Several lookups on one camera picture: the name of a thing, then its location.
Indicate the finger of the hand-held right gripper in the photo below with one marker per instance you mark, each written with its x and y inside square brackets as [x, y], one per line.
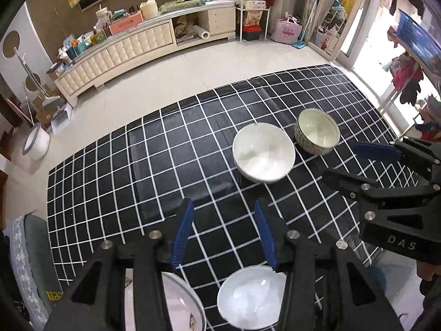
[351, 181]
[375, 151]

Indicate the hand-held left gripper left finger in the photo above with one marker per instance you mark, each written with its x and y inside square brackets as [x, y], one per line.
[182, 227]

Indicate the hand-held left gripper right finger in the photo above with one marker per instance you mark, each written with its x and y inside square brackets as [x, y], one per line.
[267, 234]

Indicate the green patterned bowl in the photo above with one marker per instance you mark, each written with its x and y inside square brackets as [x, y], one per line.
[317, 131]

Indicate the pale blue floral bowl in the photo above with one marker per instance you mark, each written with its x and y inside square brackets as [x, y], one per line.
[248, 300]

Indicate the small floral plate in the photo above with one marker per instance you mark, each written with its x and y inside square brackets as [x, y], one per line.
[179, 303]

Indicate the plain white bowl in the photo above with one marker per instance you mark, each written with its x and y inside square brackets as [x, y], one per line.
[263, 151]

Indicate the person's right hand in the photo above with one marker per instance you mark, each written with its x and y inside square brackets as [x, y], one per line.
[429, 272]

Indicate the black checked tablecloth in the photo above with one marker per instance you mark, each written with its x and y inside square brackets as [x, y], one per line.
[172, 151]

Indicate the clothes on drying rack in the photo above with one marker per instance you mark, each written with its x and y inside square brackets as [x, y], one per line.
[406, 79]

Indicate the blue plastic basket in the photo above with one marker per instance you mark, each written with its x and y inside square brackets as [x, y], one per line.
[418, 41]

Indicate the pink flamingo bag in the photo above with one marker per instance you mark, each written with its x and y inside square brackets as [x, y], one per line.
[287, 29]

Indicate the chair with grey floral cover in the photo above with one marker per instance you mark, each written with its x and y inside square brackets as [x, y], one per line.
[34, 269]

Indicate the grey dustpan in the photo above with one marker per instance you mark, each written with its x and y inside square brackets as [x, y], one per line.
[58, 117]

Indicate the white bucket with grey rim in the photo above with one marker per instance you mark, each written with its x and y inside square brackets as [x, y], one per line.
[36, 143]

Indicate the cream padded television cabinet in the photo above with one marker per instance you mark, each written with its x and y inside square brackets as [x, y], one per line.
[131, 51]

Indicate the white metal shelf rack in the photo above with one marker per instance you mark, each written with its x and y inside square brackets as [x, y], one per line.
[255, 7]

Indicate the white paper roll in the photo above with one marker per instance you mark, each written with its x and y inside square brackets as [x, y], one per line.
[200, 31]

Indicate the pink box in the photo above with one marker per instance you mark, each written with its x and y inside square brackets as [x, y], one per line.
[125, 24]

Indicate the pale yellow canister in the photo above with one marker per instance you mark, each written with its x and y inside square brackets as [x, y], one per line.
[149, 10]

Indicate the round brown wall disc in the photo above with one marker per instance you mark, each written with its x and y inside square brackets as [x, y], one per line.
[10, 43]

